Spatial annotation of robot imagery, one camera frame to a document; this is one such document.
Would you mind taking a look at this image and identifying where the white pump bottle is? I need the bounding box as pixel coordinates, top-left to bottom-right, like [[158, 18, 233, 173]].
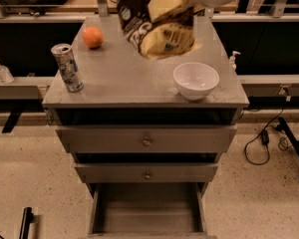
[[229, 51, 241, 71]]

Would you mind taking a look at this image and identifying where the orange fruit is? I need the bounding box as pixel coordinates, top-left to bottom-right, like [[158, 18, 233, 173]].
[[82, 27, 104, 49]]

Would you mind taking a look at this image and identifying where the white bowl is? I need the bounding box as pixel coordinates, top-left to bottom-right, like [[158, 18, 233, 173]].
[[173, 62, 220, 101]]

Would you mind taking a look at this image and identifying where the top grey drawer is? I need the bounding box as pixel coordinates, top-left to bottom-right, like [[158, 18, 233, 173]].
[[57, 125, 237, 153]]

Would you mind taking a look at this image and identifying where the black power cable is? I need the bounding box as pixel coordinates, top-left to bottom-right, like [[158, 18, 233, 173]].
[[243, 87, 299, 166]]

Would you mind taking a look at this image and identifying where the bottom grey drawer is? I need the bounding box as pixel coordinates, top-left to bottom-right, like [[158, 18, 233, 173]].
[[88, 182, 217, 239]]

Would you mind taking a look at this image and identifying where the clear sanitizer bottle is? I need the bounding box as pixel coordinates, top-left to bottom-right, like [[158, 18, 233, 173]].
[[0, 64, 14, 84]]

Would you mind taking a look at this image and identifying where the black floor bar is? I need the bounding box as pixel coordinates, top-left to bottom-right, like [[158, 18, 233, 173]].
[[19, 207, 34, 239]]

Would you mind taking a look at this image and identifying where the grey drawer cabinet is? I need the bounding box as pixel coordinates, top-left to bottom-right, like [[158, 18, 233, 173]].
[[41, 14, 250, 239]]

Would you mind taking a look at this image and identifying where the brown chip bag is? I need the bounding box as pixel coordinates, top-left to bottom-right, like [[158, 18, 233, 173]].
[[117, 0, 195, 59]]

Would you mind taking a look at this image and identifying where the silver drink can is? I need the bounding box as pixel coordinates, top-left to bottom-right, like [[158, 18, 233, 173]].
[[51, 44, 83, 93]]

